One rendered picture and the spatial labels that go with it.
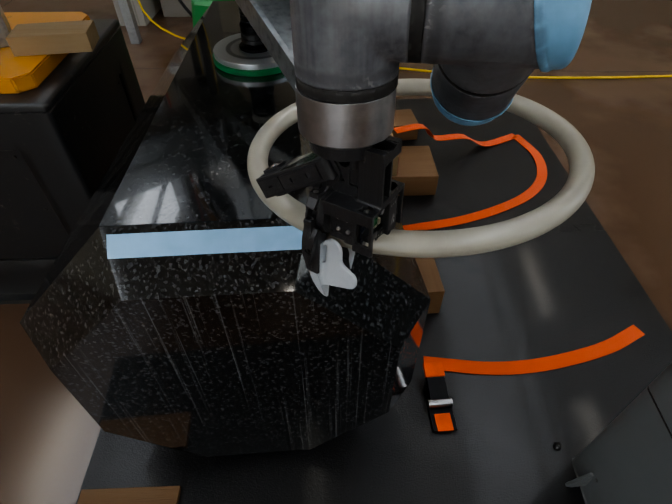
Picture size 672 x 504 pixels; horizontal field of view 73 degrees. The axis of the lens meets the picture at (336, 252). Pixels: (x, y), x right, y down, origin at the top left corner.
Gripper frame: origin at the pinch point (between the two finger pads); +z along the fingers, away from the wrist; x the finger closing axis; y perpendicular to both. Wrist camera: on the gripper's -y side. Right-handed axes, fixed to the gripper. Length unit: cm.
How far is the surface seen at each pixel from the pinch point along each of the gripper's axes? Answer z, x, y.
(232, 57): -3, 47, -58
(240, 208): 3.4, 7.4, -22.6
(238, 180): 2.9, 13.0, -27.8
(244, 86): 1, 41, -50
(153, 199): 3.0, 1.5, -36.3
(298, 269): 9.8, 5.9, -10.5
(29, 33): -4, 30, -114
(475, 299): 81, 82, 5
